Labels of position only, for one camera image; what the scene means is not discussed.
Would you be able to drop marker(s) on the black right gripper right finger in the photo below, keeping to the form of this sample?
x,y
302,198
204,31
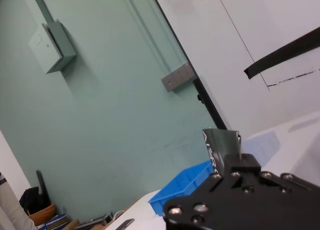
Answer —
x,y
275,182

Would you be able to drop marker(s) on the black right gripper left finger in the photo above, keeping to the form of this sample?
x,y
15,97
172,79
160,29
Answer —
x,y
190,205

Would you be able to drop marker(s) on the black robot poster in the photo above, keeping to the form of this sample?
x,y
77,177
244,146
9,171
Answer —
x,y
220,144

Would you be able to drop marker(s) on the black flat stick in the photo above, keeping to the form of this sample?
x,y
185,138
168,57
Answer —
x,y
41,182

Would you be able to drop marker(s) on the blue plastic bin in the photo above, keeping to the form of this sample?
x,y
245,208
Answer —
x,y
182,187

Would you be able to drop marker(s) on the dark grey flat piece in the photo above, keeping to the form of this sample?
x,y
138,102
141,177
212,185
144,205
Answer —
x,y
126,224

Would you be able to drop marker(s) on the grey metal parts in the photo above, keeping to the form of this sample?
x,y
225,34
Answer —
x,y
97,221

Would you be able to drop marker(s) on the small black clamp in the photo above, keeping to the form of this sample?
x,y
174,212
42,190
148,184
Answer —
x,y
200,98

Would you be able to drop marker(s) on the blue patterned box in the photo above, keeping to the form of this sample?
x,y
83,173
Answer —
x,y
55,222

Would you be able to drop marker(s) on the brown basket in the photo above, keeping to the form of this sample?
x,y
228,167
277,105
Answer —
x,y
43,215

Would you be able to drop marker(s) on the black bag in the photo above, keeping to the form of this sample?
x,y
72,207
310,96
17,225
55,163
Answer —
x,y
32,200

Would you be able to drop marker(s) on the beige fabric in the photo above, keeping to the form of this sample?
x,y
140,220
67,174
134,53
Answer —
x,y
10,210

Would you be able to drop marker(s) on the black table edge frame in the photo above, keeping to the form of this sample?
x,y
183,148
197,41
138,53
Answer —
x,y
212,109

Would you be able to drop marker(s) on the grey wall socket panel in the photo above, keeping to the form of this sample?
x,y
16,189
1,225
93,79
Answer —
x,y
176,78

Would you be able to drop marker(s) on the pale green wall box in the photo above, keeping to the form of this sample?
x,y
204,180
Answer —
x,y
50,49

